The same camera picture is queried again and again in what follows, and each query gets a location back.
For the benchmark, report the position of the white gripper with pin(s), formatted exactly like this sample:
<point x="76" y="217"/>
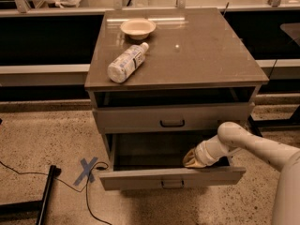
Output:
<point x="203" y="156"/>

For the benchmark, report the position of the grey drawer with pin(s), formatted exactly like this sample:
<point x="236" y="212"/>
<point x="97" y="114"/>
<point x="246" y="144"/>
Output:
<point x="169" y="117"/>
<point x="155" y="160"/>

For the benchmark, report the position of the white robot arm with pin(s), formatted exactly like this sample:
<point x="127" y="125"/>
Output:
<point x="284" y="158"/>

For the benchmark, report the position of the grey drawer cabinet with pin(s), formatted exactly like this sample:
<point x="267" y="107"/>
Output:
<point x="194" y="58"/>

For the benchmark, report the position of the blue tape cross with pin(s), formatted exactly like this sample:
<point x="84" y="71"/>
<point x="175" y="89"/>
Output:
<point x="86" y="168"/>

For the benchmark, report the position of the black stand leg right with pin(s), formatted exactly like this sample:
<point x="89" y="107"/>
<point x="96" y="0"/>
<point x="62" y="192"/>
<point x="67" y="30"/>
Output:
<point x="256" y="125"/>

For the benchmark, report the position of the black stand leg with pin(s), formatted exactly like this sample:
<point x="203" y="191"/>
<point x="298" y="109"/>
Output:
<point x="256" y="125"/>
<point x="31" y="209"/>

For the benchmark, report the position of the white plastic bottle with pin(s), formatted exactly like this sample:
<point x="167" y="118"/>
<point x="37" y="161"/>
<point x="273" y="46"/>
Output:
<point x="125" y="64"/>

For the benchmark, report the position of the beige paper bowl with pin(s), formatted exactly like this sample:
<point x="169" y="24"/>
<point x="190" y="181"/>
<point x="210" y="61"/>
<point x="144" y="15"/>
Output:
<point x="138" y="29"/>

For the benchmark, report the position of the black stand leg left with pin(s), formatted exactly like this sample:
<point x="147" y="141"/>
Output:
<point x="31" y="209"/>

